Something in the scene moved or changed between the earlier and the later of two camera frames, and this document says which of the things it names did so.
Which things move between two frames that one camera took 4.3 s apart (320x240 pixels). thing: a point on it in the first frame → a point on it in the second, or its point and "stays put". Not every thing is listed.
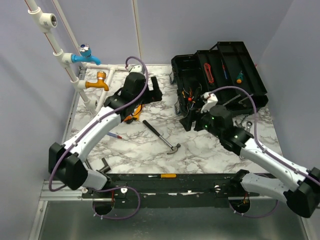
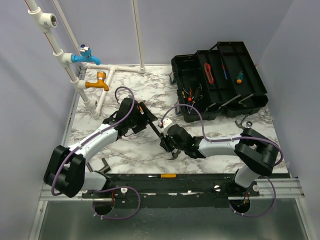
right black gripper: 187,121 → 166,138
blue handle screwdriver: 223,68 stays put
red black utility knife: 208,72 stays put
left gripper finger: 156,86 → 148,115
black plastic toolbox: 227,64 stays put
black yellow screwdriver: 197,90 stays put
